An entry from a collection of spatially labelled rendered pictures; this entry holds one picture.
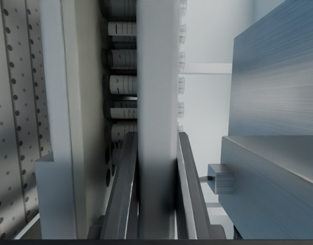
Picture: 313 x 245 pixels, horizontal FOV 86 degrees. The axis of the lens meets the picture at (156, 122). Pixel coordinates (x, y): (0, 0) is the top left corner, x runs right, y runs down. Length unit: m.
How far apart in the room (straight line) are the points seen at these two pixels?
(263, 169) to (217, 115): 3.36
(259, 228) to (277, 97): 0.35
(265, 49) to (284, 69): 0.10
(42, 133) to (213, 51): 3.58
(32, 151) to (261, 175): 0.21
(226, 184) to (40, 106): 0.23
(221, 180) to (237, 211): 0.04
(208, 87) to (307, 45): 3.09
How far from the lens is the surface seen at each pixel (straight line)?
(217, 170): 0.23
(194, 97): 3.40
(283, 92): 0.48
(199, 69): 1.11
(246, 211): 0.23
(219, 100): 3.55
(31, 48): 0.20
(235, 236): 0.27
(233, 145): 0.23
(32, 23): 0.21
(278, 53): 0.52
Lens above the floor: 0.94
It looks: 2 degrees up
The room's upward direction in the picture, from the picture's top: 90 degrees clockwise
